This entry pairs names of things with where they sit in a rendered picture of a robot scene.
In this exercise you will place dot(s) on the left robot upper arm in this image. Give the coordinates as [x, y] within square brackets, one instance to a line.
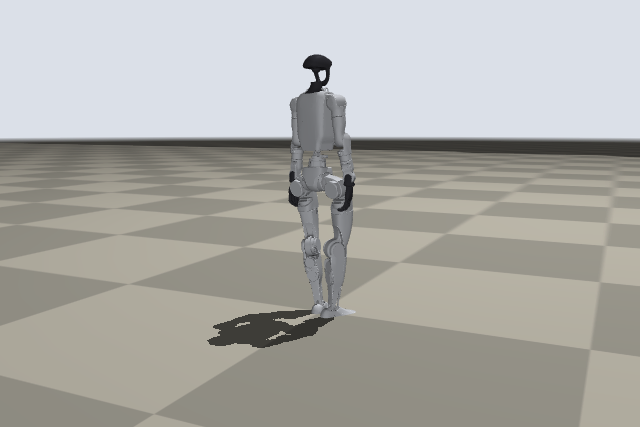
[293, 107]

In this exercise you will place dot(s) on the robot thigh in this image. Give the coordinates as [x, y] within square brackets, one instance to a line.
[308, 209]
[341, 221]

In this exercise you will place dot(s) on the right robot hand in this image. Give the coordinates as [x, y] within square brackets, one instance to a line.
[348, 193]

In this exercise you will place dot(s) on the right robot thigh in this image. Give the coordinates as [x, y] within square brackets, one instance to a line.
[341, 221]

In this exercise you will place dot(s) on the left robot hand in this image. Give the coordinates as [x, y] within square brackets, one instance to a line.
[292, 199]

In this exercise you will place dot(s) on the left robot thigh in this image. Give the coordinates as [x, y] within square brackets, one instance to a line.
[308, 209]

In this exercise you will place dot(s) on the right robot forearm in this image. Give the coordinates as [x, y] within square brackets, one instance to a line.
[345, 158]

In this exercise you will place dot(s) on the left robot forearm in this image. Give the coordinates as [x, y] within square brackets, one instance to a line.
[297, 160]

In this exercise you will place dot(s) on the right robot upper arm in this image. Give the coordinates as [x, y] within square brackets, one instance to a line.
[337, 106]

